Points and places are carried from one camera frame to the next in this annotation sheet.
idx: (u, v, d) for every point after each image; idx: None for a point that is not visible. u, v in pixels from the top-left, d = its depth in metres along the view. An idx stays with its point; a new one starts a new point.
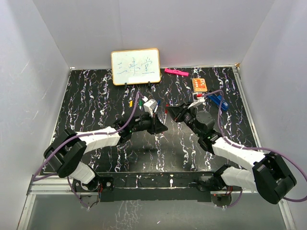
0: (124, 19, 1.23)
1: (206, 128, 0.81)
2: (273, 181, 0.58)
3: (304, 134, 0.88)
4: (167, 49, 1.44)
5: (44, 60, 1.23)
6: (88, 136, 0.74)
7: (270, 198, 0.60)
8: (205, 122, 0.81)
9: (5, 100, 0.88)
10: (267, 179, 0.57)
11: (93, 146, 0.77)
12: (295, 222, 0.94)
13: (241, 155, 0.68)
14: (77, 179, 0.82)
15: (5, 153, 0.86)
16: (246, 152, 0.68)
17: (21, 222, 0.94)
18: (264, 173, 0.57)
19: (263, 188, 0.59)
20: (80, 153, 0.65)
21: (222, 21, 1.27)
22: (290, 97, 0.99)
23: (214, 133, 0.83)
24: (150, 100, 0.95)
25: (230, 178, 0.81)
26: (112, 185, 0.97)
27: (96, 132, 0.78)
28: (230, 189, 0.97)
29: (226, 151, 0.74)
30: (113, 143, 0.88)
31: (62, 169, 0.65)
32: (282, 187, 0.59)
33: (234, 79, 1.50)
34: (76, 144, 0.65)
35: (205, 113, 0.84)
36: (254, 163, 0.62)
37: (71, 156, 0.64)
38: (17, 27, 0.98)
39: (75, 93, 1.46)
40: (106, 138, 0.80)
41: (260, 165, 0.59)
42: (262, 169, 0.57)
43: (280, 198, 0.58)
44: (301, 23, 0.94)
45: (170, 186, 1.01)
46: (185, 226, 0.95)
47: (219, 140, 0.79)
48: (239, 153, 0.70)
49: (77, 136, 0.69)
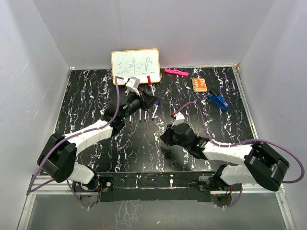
0: (124, 18, 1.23)
1: (188, 136, 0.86)
2: (266, 168, 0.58)
3: (304, 134, 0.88)
4: (167, 49, 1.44)
5: (44, 60, 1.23)
6: (78, 136, 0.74)
7: (271, 187, 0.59)
8: (184, 132, 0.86)
9: (5, 99, 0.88)
10: (260, 169, 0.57)
11: (85, 144, 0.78)
12: (295, 222, 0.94)
13: (230, 153, 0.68)
14: (77, 180, 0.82)
15: (5, 152, 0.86)
16: (234, 148, 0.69)
17: (21, 222, 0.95)
18: (256, 164, 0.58)
19: (260, 178, 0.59)
20: (72, 155, 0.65)
21: (222, 21, 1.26)
22: (290, 97, 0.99)
23: (201, 140, 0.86)
24: (131, 79, 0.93)
25: (230, 178, 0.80)
26: (112, 185, 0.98)
27: (85, 130, 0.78)
28: (230, 190, 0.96)
29: (217, 153, 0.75)
30: (107, 136, 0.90)
31: (57, 175, 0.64)
32: (277, 172, 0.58)
33: (234, 79, 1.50)
34: (66, 147, 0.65)
35: (182, 125, 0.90)
36: (243, 157, 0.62)
37: (64, 160, 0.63)
38: (17, 26, 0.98)
39: (75, 93, 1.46)
40: (97, 133, 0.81)
41: (250, 157, 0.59)
42: (252, 160, 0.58)
43: (279, 183, 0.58)
44: (300, 23, 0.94)
45: (170, 186, 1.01)
46: (185, 226, 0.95)
47: (207, 144, 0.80)
48: (228, 151, 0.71)
49: (67, 139, 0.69)
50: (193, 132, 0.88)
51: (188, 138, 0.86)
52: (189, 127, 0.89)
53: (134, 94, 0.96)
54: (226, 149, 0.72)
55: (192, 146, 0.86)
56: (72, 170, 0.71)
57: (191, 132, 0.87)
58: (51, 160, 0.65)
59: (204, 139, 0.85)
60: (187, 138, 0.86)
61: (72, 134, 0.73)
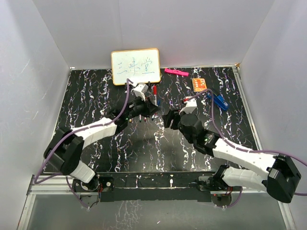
0: (124, 18, 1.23)
1: (196, 130, 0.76)
2: (285, 184, 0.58)
3: (304, 134, 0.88)
4: (167, 49, 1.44)
5: (44, 60, 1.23)
6: (84, 131, 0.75)
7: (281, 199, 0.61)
8: (192, 124, 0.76)
9: (5, 99, 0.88)
10: (282, 185, 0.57)
11: (91, 139, 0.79)
12: (295, 222, 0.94)
13: (249, 160, 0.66)
14: (78, 178, 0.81)
15: (5, 152, 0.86)
16: (253, 156, 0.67)
17: (21, 222, 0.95)
18: (279, 179, 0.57)
19: (276, 191, 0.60)
20: (78, 148, 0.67)
21: (222, 21, 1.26)
22: (290, 97, 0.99)
23: (209, 134, 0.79)
24: (140, 85, 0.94)
25: (231, 180, 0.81)
26: (112, 185, 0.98)
27: (92, 125, 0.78)
28: (230, 189, 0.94)
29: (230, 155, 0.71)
30: (111, 133, 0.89)
31: (64, 167, 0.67)
32: (293, 187, 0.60)
33: (234, 79, 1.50)
34: (73, 141, 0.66)
35: (190, 116, 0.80)
36: (268, 170, 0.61)
37: (71, 152, 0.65)
38: (17, 26, 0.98)
39: (75, 93, 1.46)
40: (102, 130, 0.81)
41: (274, 171, 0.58)
42: (277, 176, 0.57)
43: (292, 197, 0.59)
44: (301, 23, 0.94)
45: (170, 186, 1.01)
46: (185, 226, 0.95)
47: (219, 142, 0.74)
48: (247, 157, 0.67)
49: (74, 132, 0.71)
50: (202, 126, 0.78)
51: (195, 131, 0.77)
52: (197, 119, 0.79)
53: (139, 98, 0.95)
54: (243, 155, 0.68)
55: (199, 140, 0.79)
56: (77, 164, 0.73)
57: (199, 124, 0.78)
58: (57, 153, 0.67)
59: (213, 135, 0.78)
60: (195, 132, 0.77)
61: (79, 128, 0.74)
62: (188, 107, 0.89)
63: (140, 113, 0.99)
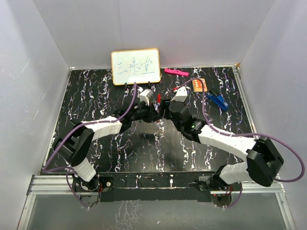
0: (124, 19, 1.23)
1: (182, 116, 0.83)
2: (264, 165, 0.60)
3: (304, 134, 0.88)
4: (167, 49, 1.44)
5: (45, 61, 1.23)
6: (94, 125, 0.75)
7: (262, 181, 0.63)
8: (178, 111, 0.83)
9: (5, 99, 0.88)
10: (260, 166, 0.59)
11: (99, 134, 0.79)
12: (295, 222, 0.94)
13: (231, 143, 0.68)
14: (81, 174, 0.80)
15: (5, 152, 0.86)
16: (235, 140, 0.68)
17: (21, 222, 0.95)
18: (258, 160, 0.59)
19: (255, 173, 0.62)
20: (88, 140, 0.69)
21: (222, 21, 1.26)
22: (290, 97, 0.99)
23: (196, 121, 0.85)
24: (146, 90, 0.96)
25: (229, 177, 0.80)
26: (112, 185, 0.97)
27: (100, 121, 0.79)
28: (230, 189, 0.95)
29: (214, 139, 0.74)
30: (116, 132, 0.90)
31: (74, 157, 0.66)
32: (273, 169, 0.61)
33: (234, 79, 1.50)
34: (84, 132, 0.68)
35: (178, 104, 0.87)
36: (247, 151, 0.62)
37: (82, 142, 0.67)
38: (17, 26, 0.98)
39: (75, 93, 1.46)
40: (109, 126, 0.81)
41: (253, 152, 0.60)
42: (254, 156, 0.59)
43: (272, 179, 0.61)
44: (301, 23, 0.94)
45: (170, 186, 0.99)
46: (185, 226, 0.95)
47: (205, 128, 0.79)
48: (228, 140, 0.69)
49: (84, 124, 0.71)
50: (189, 112, 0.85)
51: (183, 118, 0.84)
52: (184, 106, 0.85)
53: (143, 102, 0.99)
54: (225, 139, 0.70)
55: (186, 127, 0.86)
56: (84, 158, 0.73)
57: (186, 111, 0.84)
58: (66, 143, 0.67)
59: (200, 122, 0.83)
60: (182, 118, 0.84)
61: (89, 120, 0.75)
62: (179, 96, 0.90)
63: (142, 118, 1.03)
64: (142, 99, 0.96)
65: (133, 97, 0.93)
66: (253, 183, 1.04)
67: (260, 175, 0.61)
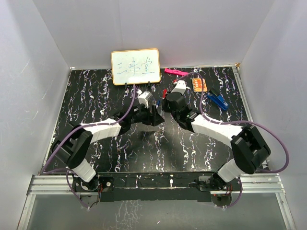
0: (124, 19, 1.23)
1: (177, 104, 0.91)
2: (249, 152, 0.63)
3: (304, 134, 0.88)
4: (167, 49, 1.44)
5: (45, 61, 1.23)
6: (92, 127, 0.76)
7: (247, 168, 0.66)
8: (175, 99, 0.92)
9: (5, 99, 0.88)
10: (245, 152, 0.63)
11: (97, 137, 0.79)
12: (295, 222, 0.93)
13: (219, 131, 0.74)
14: (80, 175, 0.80)
15: (5, 152, 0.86)
16: (224, 127, 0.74)
17: (21, 222, 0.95)
18: (242, 145, 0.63)
19: (241, 160, 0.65)
20: (86, 143, 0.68)
21: (222, 21, 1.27)
22: (290, 97, 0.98)
23: (192, 111, 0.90)
24: (145, 93, 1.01)
25: (225, 173, 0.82)
26: (112, 185, 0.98)
27: (99, 123, 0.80)
28: (230, 189, 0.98)
29: (206, 127, 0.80)
30: (114, 135, 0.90)
31: (71, 160, 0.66)
32: (257, 157, 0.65)
33: (234, 79, 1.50)
34: (83, 135, 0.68)
35: (177, 94, 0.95)
36: (232, 136, 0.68)
37: (80, 145, 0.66)
38: (17, 26, 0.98)
39: (75, 93, 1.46)
40: (108, 128, 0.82)
41: (237, 138, 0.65)
42: (239, 142, 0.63)
43: (256, 167, 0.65)
44: (300, 23, 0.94)
45: (170, 186, 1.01)
46: (186, 226, 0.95)
47: (198, 117, 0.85)
48: (217, 128, 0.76)
49: (82, 126, 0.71)
50: (185, 102, 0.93)
51: (178, 107, 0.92)
52: (181, 96, 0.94)
53: (143, 105, 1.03)
54: (215, 126, 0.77)
55: (182, 116, 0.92)
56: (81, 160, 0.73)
57: (182, 101, 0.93)
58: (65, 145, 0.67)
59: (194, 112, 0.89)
60: (178, 107, 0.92)
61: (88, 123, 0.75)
62: (178, 88, 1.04)
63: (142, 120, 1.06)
64: (140, 101, 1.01)
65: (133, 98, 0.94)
66: (253, 183, 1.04)
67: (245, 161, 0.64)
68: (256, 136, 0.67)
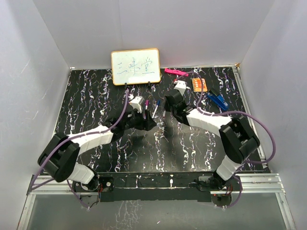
0: (123, 19, 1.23)
1: (173, 99, 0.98)
2: (237, 140, 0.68)
3: (304, 134, 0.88)
4: (167, 49, 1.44)
5: (45, 61, 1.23)
6: (81, 137, 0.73)
7: (236, 157, 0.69)
8: (171, 95, 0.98)
9: (5, 99, 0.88)
10: (231, 139, 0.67)
11: (87, 147, 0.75)
12: (295, 222, 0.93)
13: (210, 121, 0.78)
14: (77, 179, 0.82)
15: (5, 152, 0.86)
16: (215, 118, 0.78)
17: (21, 222, 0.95)
18: (229, 133, 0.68)
19: (230, 148, 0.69)
20: (73, 155, 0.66)
21: (222, 21, 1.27)
22: (290, 97, 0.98)
23: (188, 106, 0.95)
24: (138, 97, 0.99)
25: (223, 170, 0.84)
26: (112, 185, 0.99)
27: (88, 132, 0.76)
28: (230, 189, 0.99)
29: (199, 119, 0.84)
30: (107, 142, 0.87)
31: (57, 175, 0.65)
32: (246, 146, 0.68)
33: (234, 79, 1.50)
34: (69, 147, 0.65)
35: (173, 90, 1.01)
36: (221, 125, 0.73)
37: (65, 159, 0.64)
38: (17, 25, 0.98)
39: (75, 93, 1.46)
40: (99, 137, 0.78)
41: (226, 127, 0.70)
42: (226, 129, 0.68)
43: (245, 155, 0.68)
44: (300, 23, 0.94)
45: (170, 186, 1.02)
46: (186, 226, 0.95)
47: (193, 110, 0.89)
48: (208, 119, 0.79)
49: (69, 139, 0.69)
50: (181, 97, 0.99)
51: (175, 102, 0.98)
52: (177, 91, 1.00)
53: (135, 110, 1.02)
54: (207, 118, 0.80)
55: (178, 110, 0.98)
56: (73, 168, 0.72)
57: (178, 96, 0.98)
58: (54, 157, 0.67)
59: (190, 106, 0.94)
60: (174, 102, 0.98)
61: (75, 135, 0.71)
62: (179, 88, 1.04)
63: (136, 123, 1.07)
64: (134, 107, 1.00)
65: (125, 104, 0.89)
66: (253, 183, 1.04)
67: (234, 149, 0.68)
68: (244, 126, 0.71)
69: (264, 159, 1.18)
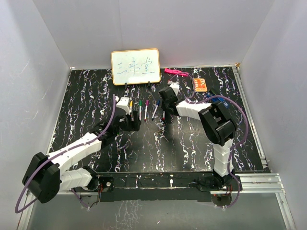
0: (123, 18, 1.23)
1: (165, 93, 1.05)
2: (213, 122, 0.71)
3: (304, 134, 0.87)
4: (167, 49, 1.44)
5: (44, 61, 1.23)
6: (62, 155, 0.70)
7: (215, 139, 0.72)
8: (163, 90, 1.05)
9: (5, 99, 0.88)
10: (208, 120, 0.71)
11: (72, 162, 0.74)
12: (295, 222, 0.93)
13: (194, 107, 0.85)
14: (73, 186, 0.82)
15: (5, 152, 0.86)
16: (198, 105, 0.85)
17: (21, 222, 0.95)
18: (206, 115, 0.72)
19: (208, 130, 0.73)
20: (54, 178, 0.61)
21: (222, 21, 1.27)
22: (290, 97, 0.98)
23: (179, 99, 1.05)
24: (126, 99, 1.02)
25: (218, 166, 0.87)
26: (112, 185, 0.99)
27: (70, 148, 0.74)
28: (230, 189, 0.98)
29: (185, 108, 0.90)
30: (96, 150, 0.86)
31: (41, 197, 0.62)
32: (223, 128, 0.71)
33: (234, 79, 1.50)
34: (49, 169, 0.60)
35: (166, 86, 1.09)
36: (200, 110, 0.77)
37: (46, 184, 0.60)
38: (17, 25, 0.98)
39: (75, 93, 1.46)
40: (84, 149, 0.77)
41: (204, 110, 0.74)
42: (204, 111, 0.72)
43: (221, 136, 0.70)
44: (300, 23, 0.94)
45: (170, 186, 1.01)
46: (185, 226, 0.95)
47: (181, 102, 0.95)
48: (192, 106, 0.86)
49: (50, 160, 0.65)
50: (172, 92, 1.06)
51: (167, 96, 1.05)
52: (169, 87, 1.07)
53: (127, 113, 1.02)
54: (192, 105, 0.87)
55: (170, 103, 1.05)
56: (59, 185, 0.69)
57: (170, 91, 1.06)
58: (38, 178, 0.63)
59: (181, 98, 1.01)
60: (167, 96, 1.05)
61: (56, 154, 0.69)
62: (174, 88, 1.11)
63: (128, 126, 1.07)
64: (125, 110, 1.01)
65: (113, 108, 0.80)
66: (253, 184, 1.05)
67: (211, 131, 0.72)
68: (221, 109, 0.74)
69: (264, 159, 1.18)
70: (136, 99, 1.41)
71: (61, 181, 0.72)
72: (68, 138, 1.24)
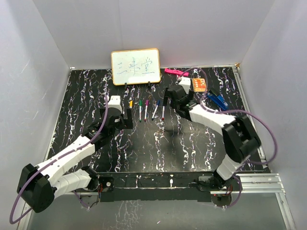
0: (123, 18, 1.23)
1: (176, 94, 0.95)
2: (237, 140, 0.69)
3: (304, 134, 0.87)
4: (167, 49, 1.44)
5: (44, 61, 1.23)
6: (53, 165, 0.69)
7: (237, 157, 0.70)
8: (174, 90, 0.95)
9: (6, 99, 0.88)
10: (233, 139, 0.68)
11: (64, 169, 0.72)
12: (295, 222, 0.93)
13: (213, 119, 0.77)
14: (71, 189, 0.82)
15: (5, 152, 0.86)
16: (218, 116, 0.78)
17: (21, 223, 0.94)
18: (231, 132, 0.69)
19: (231, 148, 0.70)
20: (44, 189, 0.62)
21: (222, 21, 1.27)
22: (290, 97, 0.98)
23: (191, 102, 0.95)
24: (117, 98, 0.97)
25: (223, 171, 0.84)
26: (112, 185, 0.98)
27: (61, 156, 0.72)
28: (230, 189, 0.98)
29: (202, 116, 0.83)
30: (92, 152, 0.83)
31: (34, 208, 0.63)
32: (246, 147, 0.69)
33: (234, 79, 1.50)
34: (39, 181, 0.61)
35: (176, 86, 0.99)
36: (223, 124, 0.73)
37: (37, 196, 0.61)
38: (17, 25, 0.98)
39: (75, 93, 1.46)
40: (76, 155, 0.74)
41: (229, 126, 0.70)
42: (229, 129, 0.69)
43: (244, 155, 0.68)
44: (300, 23, 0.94)
45: (170, 186, 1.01)
46: (185, 226, 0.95)
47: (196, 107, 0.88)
48: (211, 116, 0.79)
49: (39, 172, 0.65)
50: (183, 93, 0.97)
51: (178, 97, 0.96)
52: (180, 87, 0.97)
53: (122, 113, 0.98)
54: (210, 115, 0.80)
55: (181, 105, 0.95)
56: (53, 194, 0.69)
57: (181, 92, 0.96)
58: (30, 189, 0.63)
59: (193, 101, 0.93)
60: (178, 97, 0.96)
61: (45, 164, 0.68)
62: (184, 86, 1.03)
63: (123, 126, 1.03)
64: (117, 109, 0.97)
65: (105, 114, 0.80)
66: (253, 183, 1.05)
67: (234, 149, 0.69)
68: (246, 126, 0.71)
69: (264, 158, 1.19)
70: (136, 99, 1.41)
71: (56, 189, 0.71)
72: (68, 138, 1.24)
